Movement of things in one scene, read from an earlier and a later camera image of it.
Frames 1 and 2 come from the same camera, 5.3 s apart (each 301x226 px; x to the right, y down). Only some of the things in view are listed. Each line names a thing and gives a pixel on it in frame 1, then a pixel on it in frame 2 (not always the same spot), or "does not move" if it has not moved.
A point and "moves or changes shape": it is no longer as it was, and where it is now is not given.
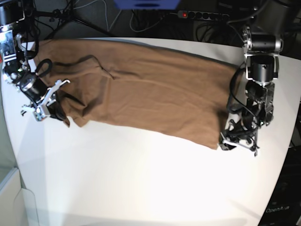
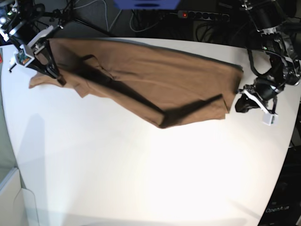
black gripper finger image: (60, 94) to (52, 65)
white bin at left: (18, 205) does not move
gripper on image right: (237, 134) to (251, 90)
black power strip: (185, 14) does not move
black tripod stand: (67, 15) does not move
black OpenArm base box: (283, 208) does not move
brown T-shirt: (124, 83) moves or changes shape
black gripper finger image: (56, 111) to (35, 64)
